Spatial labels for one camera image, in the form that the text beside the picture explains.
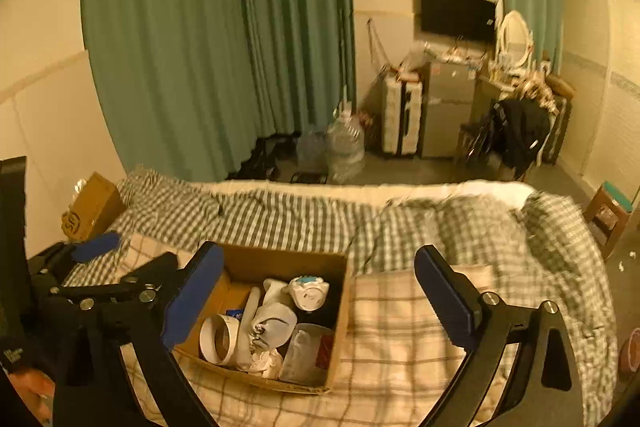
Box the white sock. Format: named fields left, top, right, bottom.
left=235, top=285, right=297, bottom=372

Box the left hand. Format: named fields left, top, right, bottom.
left=8, top=369, right=55, bottom=424

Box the small cardboard box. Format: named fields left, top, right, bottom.
left=61, top=172, right=126, bottom=243

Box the crumpled white tissue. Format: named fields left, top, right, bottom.
left=247, top=349, right=283, bottom=379

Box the open cardboard box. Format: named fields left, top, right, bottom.
left=176, top=245, right=352, bottom=395

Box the green gingham duvet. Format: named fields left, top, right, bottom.
left=67, top=169, right=617, bottom=426

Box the clear plastic cup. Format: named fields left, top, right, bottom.
left=279, top=323, right=334, bottom=387

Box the beige plaid blanket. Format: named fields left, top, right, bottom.
left=74, top=231, right=522, bottom=427

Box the small wooden stool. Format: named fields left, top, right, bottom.
left=584, top=181, right=634, bottom=261

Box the large water bottle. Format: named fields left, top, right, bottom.
left=326, top=101, right=366, bottom=184

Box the large green curtain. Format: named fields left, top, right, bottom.
left=80, top=0, right=355, bottom=181

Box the black jacket on chair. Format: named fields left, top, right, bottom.
left=491, top=98, right=550, bottom=179

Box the white suitcase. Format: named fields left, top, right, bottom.
left=381, top=72, right=423, bottom=156

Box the silver mini fridge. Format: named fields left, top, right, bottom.
left=420, top=62, right=475, bottom=158

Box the white oval mirror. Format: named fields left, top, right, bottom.
left=496, top=10, right=534, bottom=72

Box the black television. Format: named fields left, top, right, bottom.
left=420, top=0, right=497, bottom=44

